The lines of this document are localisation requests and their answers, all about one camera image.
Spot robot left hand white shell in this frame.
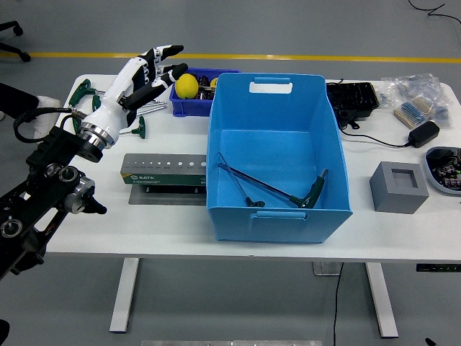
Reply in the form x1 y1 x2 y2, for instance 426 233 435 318
81 44 189 145

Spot green grey hex key stand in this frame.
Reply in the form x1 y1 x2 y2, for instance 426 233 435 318
120 154 208 205

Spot light blue plastic box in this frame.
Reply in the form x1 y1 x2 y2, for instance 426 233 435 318
205 71 354 244

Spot small green T-handle hex key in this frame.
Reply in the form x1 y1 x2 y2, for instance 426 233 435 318
118 115 147 140
217 152 267 209

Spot large green T-handle hex key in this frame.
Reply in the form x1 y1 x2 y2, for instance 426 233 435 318
218 162 329 209

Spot white table leg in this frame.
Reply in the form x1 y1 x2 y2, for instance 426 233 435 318
364 262 400 339
109 257 140 333

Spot black table control panel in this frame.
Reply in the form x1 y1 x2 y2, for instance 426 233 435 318
416 263 461 273

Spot small dark blue bin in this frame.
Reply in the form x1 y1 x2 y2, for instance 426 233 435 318
169 67 241 118

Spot yellow ball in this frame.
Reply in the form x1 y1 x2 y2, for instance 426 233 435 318
175 73 200 100

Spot person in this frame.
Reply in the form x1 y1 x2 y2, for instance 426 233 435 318
0 82 63 140

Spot dark small parts pile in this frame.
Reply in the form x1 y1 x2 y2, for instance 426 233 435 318
197 74 215 101

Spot black office chair base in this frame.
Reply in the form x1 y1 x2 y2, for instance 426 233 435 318
0 20 32 63

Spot metal floor plate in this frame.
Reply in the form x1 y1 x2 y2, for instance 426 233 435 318
312 261 343 277

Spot grey block with square recess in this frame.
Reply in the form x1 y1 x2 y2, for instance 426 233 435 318
370 161 430 214

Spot grey tray with electronics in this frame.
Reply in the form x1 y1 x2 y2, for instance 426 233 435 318
424 146 461 197

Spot black power adapter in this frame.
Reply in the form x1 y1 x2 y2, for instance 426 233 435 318
408 120 441 148

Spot resistor strip pack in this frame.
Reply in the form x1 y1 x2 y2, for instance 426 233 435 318
393 96 433 129

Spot black component tray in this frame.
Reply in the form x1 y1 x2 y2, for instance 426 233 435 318
326 81 379 122

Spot clear bags of components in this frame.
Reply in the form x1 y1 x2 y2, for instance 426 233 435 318
380 73 453 129

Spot long green T-handle hex key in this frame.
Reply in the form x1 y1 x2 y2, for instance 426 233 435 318
68 79 106 106
91 94 168 112
70 104 168 133

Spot black hanging floor cable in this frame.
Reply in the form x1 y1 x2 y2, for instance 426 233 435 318
331 262 345 346

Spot black adapter cable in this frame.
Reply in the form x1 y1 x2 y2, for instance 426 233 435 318
340 129 411 148

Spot black cable connector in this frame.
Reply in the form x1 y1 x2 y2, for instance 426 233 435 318
338 107 361 130

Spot thin black floor cable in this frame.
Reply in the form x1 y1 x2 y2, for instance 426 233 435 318
408 0 461 21

